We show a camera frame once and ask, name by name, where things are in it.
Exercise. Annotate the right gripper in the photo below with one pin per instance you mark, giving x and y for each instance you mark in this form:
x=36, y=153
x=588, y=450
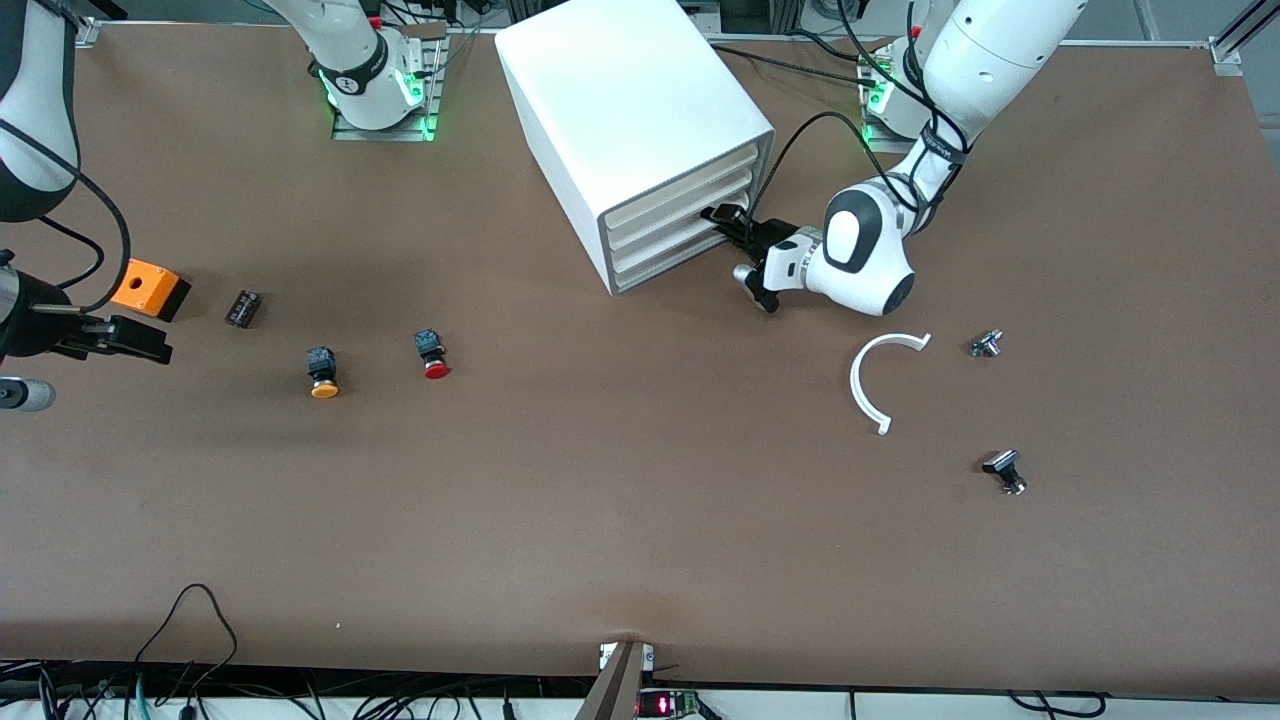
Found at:
x=38, y=318

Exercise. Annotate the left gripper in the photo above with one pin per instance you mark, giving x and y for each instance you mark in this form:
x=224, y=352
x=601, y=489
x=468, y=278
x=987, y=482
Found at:
x=766, y=237

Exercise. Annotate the white cabinet drawer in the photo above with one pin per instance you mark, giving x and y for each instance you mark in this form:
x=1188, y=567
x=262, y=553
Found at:
x=680, y=190
x=680, y=257
x=680, y=213
x=680, y=236

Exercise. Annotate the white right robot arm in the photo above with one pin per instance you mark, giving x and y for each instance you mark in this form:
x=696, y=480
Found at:
x=370, y=70

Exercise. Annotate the white drawer cabinet shell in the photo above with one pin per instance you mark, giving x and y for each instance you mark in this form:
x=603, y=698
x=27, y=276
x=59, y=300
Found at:
x=620, y=100

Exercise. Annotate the yellow push button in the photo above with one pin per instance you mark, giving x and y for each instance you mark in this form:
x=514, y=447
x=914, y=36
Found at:
x=322, y=388

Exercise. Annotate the red push button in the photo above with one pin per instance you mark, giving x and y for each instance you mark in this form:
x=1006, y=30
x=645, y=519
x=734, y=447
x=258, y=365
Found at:
x=436, y=370

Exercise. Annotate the orange box with hole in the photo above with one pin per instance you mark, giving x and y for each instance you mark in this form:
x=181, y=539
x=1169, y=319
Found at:
x=145, y=285

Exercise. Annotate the small black terminal block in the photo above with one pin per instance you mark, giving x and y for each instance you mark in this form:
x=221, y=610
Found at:
x=243, y=308

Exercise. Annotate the small silver metal part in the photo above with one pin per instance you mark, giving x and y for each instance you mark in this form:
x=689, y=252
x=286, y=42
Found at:
x=985, y=345

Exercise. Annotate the black device red display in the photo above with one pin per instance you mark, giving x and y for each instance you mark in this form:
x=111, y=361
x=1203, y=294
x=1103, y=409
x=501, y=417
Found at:
x=665, y=705

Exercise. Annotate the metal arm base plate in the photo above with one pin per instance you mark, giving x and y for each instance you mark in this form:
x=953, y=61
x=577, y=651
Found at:
x=880, y=146
x=385, y=134

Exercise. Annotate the white semicircular bracket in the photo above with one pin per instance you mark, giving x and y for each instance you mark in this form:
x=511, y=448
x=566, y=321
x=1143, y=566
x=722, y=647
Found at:
x=856, y=388

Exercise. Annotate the aluminium frame profile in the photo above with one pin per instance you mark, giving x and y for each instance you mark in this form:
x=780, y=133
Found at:
x=85, y=32
x=1225, y=52

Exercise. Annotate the black switch silver face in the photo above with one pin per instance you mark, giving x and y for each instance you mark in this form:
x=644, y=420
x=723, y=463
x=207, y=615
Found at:
x=1000, y=462

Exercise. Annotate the grey metal mount bracket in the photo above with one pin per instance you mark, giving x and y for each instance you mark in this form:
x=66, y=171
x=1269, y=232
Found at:
x=615, y=690

